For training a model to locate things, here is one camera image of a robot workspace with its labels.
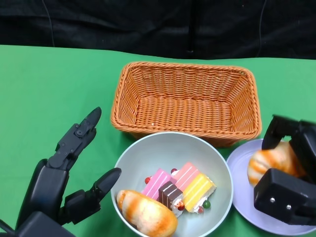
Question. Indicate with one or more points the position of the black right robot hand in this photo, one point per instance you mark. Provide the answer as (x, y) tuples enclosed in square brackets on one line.
[(281, 195)]

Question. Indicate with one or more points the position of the orange wicker basket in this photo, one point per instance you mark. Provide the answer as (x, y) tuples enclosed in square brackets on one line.
[(182, 108)]

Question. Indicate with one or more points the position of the lavender plate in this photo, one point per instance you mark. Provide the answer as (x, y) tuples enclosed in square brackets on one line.
[(240, 205)]

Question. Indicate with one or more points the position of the elongated orange striped bread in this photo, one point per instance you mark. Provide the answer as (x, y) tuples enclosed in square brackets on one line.
[(145, 214)]

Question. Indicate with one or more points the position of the pale green bowl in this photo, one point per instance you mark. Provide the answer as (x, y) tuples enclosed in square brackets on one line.
[(160, 150)]

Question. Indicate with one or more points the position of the chocolate cake slice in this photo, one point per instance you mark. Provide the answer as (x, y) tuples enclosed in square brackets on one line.
[(170, 195)]

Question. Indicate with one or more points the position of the pink and yellow cake slice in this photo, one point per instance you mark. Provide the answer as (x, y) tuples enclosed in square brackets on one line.
[(197, 187)]

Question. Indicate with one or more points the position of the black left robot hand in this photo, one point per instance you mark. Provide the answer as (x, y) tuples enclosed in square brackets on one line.
[(47, 185)]

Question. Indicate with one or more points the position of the black backdrop cloth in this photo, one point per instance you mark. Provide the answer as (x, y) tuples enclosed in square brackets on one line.
[(123, 24)]

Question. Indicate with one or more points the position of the green tablecloth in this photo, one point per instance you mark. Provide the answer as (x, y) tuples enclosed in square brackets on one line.
[(49, 86)]

